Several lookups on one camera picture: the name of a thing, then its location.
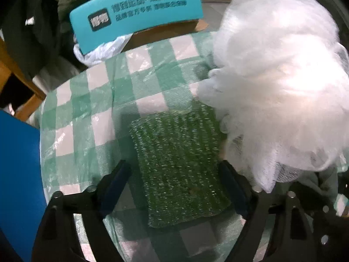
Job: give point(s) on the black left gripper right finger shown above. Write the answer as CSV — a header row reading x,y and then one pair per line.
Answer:
x,y
291,238

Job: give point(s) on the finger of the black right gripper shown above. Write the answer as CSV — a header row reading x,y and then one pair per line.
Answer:
x,y
330,231

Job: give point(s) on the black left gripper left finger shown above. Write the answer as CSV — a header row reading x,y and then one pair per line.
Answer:
x,y
57,238

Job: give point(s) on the white mesh bath pouf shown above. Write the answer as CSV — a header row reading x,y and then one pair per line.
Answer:
x,y
280,89

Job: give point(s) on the blue cardboard box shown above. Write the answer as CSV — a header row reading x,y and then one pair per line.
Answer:
x,y
22,196

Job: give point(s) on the green white checkered tablecloth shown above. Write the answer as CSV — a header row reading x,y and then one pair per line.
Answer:
x,y
84,129

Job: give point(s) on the wooden louvered cabinet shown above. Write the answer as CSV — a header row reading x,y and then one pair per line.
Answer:
x,y
18,93

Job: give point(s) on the white plastic bag behind table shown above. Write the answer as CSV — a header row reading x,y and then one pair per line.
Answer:
x,y
102,52

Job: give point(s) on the dark hanging jacket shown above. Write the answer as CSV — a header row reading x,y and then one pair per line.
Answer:
x,y
37,32

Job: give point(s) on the teal shoe box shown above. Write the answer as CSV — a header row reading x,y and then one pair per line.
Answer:
x,y
101,21

